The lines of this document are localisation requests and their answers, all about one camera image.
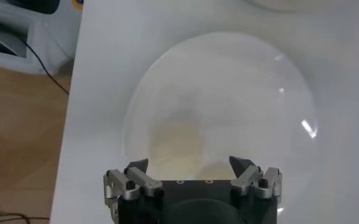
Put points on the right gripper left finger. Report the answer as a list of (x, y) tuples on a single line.
[(139, 179)]

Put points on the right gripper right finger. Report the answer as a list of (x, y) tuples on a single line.
[(247, 178)]

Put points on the round white plate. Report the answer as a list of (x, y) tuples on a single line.
[(228, 91)]

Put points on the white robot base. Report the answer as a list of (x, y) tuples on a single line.
[(14, 45)]

